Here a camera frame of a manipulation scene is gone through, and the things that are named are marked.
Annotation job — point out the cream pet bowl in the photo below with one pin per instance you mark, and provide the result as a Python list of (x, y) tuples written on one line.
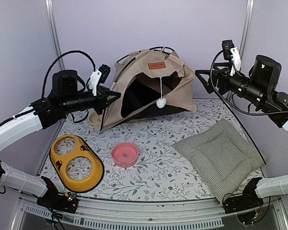
[(95, 120)]

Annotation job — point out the yellow double bowl holder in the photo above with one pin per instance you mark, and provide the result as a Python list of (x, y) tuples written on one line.
[(77, 166)]

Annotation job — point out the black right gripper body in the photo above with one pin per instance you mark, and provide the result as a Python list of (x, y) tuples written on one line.
[(253, 91)]

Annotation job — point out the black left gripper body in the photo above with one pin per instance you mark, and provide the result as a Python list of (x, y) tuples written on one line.
[(72, 102)]

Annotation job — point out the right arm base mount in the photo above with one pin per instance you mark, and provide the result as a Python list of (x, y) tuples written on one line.
[(246, 200)]

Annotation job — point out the aluminium front rail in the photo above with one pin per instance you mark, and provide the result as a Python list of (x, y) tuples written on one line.
[(103, 214)]

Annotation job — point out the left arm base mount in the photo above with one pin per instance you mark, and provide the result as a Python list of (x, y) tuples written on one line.
[(55, 201)]

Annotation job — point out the aluminium frame post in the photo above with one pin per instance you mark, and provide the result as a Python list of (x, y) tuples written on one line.
[(52, 26), (246, 26)]

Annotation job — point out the white pompom toy on string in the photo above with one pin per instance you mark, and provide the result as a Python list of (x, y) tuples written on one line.
[(161, 102)]

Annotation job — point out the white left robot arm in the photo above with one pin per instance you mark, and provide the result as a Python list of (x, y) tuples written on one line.
[(14, 129)]

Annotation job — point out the green checkered pet cushion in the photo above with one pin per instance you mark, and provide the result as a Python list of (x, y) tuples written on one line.
[(222, 157)]

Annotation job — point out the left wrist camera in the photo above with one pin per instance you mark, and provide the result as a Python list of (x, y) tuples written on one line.
[(97, 77)]

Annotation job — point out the pink pet bowl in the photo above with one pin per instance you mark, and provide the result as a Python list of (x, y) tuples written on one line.
[(125, 154)]

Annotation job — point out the beige fabric pet tent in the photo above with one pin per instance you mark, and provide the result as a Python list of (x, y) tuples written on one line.
[(137, 79)]

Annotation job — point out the left aluminium frame post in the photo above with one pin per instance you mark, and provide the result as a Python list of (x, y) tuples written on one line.
[(52, 26)]

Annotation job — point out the right aluminium frame post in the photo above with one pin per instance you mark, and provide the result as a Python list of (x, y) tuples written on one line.
[(246, 26)]

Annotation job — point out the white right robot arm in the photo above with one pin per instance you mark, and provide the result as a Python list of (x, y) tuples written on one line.
[(270, 136)]

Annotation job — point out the floral white table mat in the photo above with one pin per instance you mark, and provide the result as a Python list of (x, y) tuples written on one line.
[(160, 174)]

